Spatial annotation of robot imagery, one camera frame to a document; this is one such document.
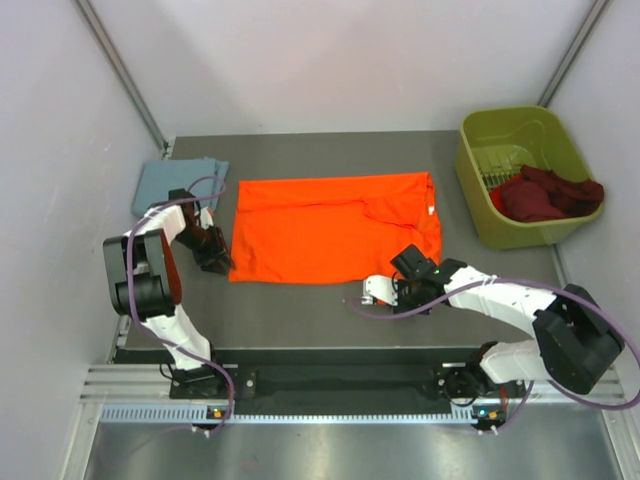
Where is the left aluminium corner post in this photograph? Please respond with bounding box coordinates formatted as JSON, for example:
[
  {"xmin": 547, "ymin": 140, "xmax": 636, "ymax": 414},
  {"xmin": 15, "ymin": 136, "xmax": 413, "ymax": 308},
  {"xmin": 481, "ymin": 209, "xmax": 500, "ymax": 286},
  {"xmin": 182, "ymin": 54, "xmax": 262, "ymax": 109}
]
[{"xmin": 71, "ymin": 0, "xmax": 169, "ymax": 152}]

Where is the aluminium front frame rail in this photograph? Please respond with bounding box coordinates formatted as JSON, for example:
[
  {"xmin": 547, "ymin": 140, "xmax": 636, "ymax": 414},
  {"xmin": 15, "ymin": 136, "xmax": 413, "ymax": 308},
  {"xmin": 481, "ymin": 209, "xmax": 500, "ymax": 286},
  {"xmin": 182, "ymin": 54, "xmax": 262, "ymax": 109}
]
[{"xmin": 79, "ymin": 363, "xmax": 627, "ymax": 405}]

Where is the slotted grey cable duct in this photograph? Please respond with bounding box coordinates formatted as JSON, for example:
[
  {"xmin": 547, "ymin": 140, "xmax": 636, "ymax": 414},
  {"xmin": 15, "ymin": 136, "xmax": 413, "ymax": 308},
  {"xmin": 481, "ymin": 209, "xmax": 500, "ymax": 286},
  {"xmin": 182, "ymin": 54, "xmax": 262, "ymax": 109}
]
[{"xmin": 101, "ymin": 403, "xmax": 506, "ymax": 424}]

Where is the green plastic basket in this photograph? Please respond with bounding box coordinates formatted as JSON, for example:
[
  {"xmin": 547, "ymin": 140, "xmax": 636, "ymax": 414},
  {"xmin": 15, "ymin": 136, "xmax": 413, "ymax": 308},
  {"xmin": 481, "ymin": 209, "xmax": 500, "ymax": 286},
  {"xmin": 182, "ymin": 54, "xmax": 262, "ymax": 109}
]
[{"xmin": 455, "ymin": 106, "xmax": 604, "ymax": 250}]

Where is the folded grey-blue t shirt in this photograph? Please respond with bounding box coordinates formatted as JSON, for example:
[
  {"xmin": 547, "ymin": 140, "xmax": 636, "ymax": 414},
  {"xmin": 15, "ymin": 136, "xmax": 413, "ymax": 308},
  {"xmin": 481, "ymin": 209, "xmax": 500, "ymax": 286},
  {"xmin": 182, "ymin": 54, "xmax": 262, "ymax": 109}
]
[{"xmin": 131, "ymin": 157, "xmax": 229, "ymax": 218}]

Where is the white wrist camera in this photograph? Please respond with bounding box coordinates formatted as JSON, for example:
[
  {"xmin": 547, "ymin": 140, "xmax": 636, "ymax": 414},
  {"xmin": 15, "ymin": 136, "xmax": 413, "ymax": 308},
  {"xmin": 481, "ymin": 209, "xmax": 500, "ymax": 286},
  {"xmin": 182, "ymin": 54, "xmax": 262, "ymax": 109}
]
[
  {"xmin": 198, "ymin": 207, "xmax": 215, "ymax": 230},
  {"xmin": 361, "ymin": 275, "xmax": 398, "ymax": 306}
]

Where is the right aluminium corner post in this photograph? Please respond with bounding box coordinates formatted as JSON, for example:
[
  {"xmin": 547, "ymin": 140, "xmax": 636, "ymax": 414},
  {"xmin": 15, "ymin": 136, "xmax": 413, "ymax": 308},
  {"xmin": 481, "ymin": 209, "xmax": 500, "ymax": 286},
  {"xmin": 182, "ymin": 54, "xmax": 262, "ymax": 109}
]
[{"xmin": 536, "ymin": 0, "xmax": 613, "ymax": 108}]

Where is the orange t shirt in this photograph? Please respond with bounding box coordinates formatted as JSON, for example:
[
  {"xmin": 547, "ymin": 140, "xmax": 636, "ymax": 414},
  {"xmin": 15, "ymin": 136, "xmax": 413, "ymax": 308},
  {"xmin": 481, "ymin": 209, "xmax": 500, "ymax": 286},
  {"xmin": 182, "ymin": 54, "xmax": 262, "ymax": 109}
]
[{"xmin": 229, "ymin": 172, "xmax": 442, "ymax": 285}]

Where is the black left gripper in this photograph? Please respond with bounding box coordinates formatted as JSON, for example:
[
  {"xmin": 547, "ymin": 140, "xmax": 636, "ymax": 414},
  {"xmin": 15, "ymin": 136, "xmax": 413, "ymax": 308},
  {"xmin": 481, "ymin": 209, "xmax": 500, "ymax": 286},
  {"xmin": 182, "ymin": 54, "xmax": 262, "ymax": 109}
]
[{"xmin": 173, "ymin": 224, "xmax": 235, "ymax": 275}]

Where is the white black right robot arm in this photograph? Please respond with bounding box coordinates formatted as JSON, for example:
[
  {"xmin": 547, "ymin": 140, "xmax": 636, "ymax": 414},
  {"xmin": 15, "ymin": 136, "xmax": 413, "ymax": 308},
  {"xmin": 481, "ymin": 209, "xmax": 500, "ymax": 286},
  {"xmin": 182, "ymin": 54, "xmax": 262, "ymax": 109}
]
[{"xmin": 391, "ymin": 245, "xmax": 625, "ymax": 396}]

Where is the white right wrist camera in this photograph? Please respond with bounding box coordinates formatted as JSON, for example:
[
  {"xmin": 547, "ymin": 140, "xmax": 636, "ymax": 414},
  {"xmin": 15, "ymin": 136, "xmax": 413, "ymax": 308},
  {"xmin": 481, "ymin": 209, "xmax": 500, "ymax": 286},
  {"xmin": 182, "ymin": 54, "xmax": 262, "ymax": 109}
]
[{"xmin": 361, "ymin": 275, "xmax": 398, "ymax": 306}]

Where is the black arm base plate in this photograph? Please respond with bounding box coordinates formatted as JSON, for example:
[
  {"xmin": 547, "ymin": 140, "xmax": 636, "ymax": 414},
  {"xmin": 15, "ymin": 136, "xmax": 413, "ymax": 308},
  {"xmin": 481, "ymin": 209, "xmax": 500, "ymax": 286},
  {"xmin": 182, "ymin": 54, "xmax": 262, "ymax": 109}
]
[{"xmin": 168, "ymin": 362, "xmax": 531, "ymax": 401}]

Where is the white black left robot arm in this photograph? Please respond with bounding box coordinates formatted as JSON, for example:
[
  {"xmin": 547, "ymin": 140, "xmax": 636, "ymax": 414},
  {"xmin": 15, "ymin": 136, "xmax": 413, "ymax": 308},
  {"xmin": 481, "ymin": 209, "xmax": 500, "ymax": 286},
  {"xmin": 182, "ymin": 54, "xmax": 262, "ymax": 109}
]
[{"xmin": 103, "ymin": 189, "xmax": 235, "ymax": 398}]

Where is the dark red t shirt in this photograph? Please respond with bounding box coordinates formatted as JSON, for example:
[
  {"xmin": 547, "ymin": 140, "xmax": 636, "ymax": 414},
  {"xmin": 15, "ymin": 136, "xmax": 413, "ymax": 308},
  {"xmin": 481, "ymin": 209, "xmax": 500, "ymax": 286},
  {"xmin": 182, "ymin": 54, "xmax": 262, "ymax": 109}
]
[{"xmin": 489, "ymin": 165, "xmax": 605, "ymax": 223}]

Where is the aluminium corner post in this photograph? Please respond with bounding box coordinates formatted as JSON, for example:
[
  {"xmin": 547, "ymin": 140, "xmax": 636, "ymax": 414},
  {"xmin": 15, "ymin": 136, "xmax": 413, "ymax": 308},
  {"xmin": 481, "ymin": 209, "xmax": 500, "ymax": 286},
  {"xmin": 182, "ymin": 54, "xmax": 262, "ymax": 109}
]
[
  {"xmin": 536, "ymin": 0, "xmax": 613, "ymax": 108},
  {"xmin": 71, "ymin": 0, "xmax": 169, "ymax": 152}
]

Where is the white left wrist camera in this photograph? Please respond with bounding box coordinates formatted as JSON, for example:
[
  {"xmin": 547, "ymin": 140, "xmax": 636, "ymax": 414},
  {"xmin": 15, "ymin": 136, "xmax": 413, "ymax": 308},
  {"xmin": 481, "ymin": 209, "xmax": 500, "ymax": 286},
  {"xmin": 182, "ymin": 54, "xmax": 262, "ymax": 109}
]
[{"xmin": 198, "ymin": 207, "xmax": 215, "ymax": 230}]

